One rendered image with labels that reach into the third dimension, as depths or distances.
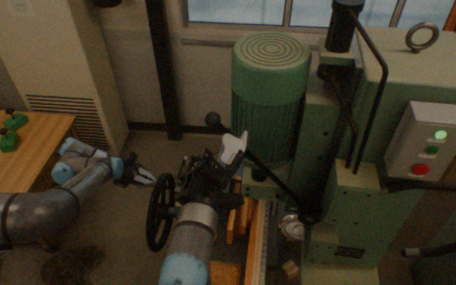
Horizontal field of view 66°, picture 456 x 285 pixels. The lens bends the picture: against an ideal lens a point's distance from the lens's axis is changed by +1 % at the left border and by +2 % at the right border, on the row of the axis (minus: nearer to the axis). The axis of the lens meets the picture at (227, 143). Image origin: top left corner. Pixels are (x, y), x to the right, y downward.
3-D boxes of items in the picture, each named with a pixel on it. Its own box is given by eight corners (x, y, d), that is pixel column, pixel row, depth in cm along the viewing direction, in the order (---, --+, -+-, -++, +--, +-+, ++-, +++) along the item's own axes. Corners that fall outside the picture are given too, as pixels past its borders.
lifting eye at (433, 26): (399, 49, 73) (410, 19, 68) (429, 50, 72) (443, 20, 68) (400, 53, 72) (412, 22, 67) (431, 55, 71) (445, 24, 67)
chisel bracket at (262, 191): (243, 182, 116) (243, 166, 110) (286, 188, 115) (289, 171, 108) (240, 201, 111) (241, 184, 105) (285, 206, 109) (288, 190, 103)
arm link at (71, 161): (81, 168, 114) (92, 149, 123) (46, 167, 114) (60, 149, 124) (86, 187, 118) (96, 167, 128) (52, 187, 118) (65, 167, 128)
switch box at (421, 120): (382, 156, 79) (408, 99, 67) (429, 161, 78) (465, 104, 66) (387, 177, 74) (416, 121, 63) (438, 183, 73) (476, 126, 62)
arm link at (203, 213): (223, 237, 63) (191, 247, 68) (227, 216, 66) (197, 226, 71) (194, 216, 60) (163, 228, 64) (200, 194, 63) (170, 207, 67)
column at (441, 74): (304, 204, 132) (353, 22, 81) (365, 212, 130) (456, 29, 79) (305, 260, 116) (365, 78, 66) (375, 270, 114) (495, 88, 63)
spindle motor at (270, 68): (234, 124, 105) (237, 26, 83) (294, 130, 103) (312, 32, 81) (226, 167, 93) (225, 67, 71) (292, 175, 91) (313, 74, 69)
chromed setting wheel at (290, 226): (276, 230, 106) (280, 206, 98) (317, 236, 105) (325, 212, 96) (275, 239, 104) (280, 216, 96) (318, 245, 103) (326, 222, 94)
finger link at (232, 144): (240, 117, 72) (214, 153, 70) (257, 135, 75) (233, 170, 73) (231, 117, 75) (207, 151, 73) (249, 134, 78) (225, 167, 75)
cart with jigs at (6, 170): (21, 166, 252) (-24, 93, 207) (99, 172, 248) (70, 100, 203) (-38, 250, 206) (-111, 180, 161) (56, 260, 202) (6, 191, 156)
